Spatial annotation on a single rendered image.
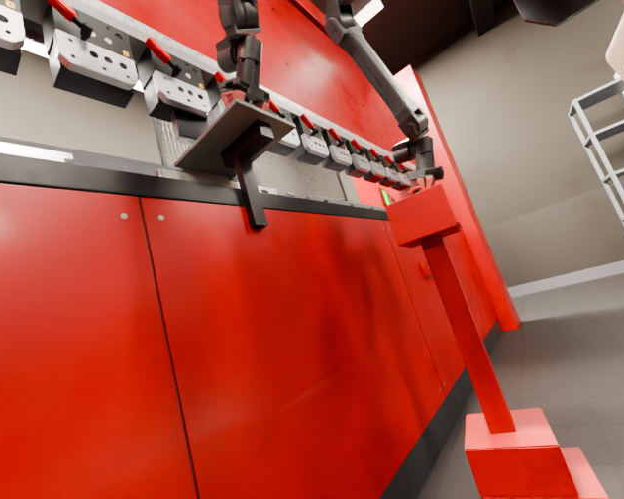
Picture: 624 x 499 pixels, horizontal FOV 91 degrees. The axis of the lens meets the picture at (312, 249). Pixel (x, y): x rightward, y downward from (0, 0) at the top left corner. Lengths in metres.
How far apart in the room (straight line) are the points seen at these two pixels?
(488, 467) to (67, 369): 0.90
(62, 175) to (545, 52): 4.79
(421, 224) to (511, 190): 3.61
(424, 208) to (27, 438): 0.85
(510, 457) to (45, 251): 1.01
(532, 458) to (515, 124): 4.04
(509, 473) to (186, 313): 0.83
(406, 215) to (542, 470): 0.67
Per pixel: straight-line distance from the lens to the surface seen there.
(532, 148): 4.55
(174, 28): 1.18
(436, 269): 0.95
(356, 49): 1.11
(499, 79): 4.86
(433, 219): 0.88
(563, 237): 4.41
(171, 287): 0.57
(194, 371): 0.57
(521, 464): 1.00
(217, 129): 0.75
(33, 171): 0.58
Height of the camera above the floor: 0.56
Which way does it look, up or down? 10 degrees up
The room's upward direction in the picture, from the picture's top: 17 degrees counter-clockwise
